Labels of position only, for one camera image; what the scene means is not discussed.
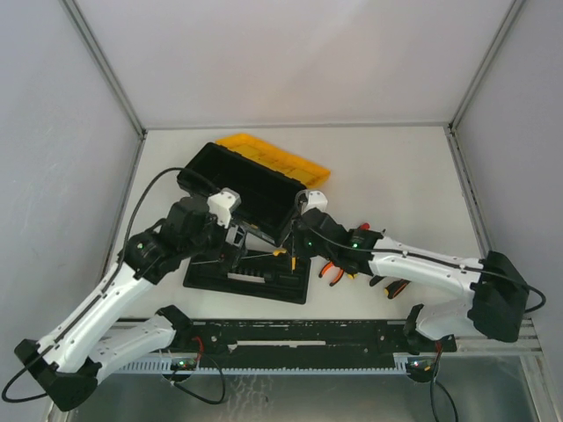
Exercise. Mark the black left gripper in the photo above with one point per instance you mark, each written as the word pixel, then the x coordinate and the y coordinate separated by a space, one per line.
pixel 231 251

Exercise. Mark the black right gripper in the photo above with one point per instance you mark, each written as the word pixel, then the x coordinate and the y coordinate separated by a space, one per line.
pixel 297 233

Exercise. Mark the yellow black small screwdriver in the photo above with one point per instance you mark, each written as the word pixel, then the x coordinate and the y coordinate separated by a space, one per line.
pixel 264 254

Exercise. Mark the black toolbox tray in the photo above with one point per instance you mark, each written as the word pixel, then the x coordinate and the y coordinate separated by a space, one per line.
pixel 274 278

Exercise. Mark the yellow black plastic toolbox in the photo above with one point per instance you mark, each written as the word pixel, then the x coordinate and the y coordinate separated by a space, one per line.
pixel 267 179

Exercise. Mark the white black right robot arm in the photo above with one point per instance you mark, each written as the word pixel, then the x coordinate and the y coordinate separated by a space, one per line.
pixel 489 295

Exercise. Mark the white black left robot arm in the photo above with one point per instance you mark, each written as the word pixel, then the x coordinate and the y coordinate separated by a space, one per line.
pixel 72 360

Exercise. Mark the orange needle nose pliers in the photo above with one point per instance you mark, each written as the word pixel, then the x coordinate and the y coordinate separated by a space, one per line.
pixel 329 271

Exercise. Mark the black orange combination pliers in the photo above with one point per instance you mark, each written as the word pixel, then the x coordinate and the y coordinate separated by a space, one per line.
pixel 393 289

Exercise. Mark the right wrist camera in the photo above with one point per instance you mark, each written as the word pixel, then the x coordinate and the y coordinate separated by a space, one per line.
pixel 308 199

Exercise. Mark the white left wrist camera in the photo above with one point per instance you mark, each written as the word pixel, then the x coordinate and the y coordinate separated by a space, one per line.
pixel 223 205

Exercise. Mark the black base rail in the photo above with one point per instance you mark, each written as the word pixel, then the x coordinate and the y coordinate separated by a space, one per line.
pixel 387 336

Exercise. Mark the grey cable duct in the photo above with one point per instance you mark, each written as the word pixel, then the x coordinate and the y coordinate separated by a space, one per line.
pixel 175 366

